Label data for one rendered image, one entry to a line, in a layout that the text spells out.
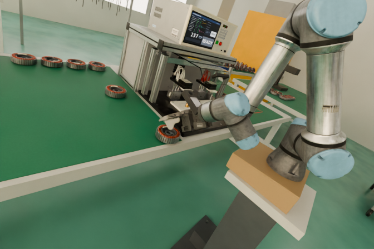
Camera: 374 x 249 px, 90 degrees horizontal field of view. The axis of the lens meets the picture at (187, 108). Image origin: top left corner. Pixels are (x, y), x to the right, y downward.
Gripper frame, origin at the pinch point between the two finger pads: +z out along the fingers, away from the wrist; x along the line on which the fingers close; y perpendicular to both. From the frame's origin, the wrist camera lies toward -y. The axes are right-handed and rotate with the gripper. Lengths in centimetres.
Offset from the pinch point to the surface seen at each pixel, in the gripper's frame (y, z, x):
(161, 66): -28.9, 11.1, 7.9
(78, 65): -47, 61, -19
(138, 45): -50, 29, 7
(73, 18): -408, 522, 108
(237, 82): -49, 71, 185
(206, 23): -52, -5, 33
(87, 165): 11.9, 2.8, -35.0
